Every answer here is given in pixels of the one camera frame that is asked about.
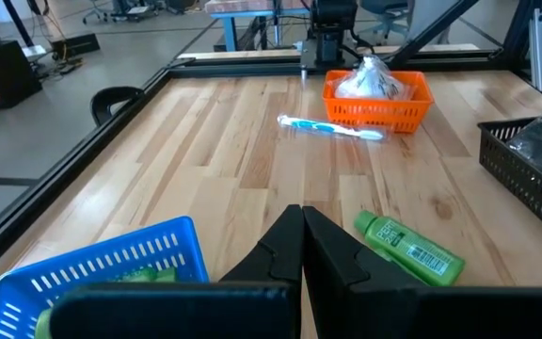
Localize blue plastic basket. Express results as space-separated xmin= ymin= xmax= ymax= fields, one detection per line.
xmin=0 ymin=215 xmax=211 ymax=339

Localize black computer tower red lights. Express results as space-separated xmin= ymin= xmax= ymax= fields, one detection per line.
xmin=0 ymin=40 xmax=45 ymax=110

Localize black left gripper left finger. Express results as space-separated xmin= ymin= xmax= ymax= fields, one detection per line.
xmin=217 ymin=203 xmax=305 ymax=286

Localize silver aluminium post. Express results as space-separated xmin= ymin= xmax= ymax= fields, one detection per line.
xmin=528 ymin=7 xmax=542 ymax=93

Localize clear bag of cotton balls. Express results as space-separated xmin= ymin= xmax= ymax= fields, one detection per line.
xmin=332 ymin=54 xmax=407 ymax=102

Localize office chair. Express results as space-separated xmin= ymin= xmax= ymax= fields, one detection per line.
xmin=81 ymin=0 xmax=126 ymax=25
xmin=358 ymin=0 xmax=411 ymax=34

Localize toothbrush in clear bag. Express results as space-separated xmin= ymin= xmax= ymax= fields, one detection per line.
xmin=276 ymin=113 xmax=389 ymax=142

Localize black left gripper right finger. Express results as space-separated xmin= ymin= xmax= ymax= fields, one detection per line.
xmin=303 ymin=205 xmax=426 ymax=293

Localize black floor box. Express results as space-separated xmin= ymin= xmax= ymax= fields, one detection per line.
xmin=48 ymin=31 xmax=103 ymax=61

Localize orange plastic basket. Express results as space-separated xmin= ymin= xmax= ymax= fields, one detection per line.
xmin=321 ymin=69 xmax=436 ymax=135

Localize small green shampoo bottle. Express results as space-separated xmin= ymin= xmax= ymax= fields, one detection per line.
xmin=113 ymin=266 xmax=179 ymax=284
xmin=34 ymin=308 xmax=55 ymax=339
xmin=353 ymin=209 xmax=467 ymax=288

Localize black frame handle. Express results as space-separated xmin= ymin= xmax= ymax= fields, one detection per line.
xmin=89 ymin=86 xmax=146 ymax=128

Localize black plastic basket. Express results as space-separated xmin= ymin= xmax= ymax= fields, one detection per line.
xmin=476 ymin=114 xmax=542 ymax=242

